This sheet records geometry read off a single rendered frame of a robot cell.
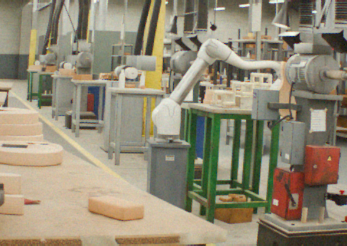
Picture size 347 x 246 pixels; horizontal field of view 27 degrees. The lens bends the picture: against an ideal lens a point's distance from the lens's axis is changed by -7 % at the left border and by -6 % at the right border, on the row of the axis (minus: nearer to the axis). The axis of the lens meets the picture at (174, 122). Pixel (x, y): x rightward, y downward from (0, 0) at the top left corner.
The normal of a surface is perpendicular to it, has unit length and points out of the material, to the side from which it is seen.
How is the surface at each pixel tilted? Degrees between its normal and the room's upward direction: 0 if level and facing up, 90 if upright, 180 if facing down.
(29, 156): 90
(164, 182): 90
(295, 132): 90
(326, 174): 90
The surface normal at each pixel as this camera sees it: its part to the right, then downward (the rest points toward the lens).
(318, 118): 0.28, 0.08
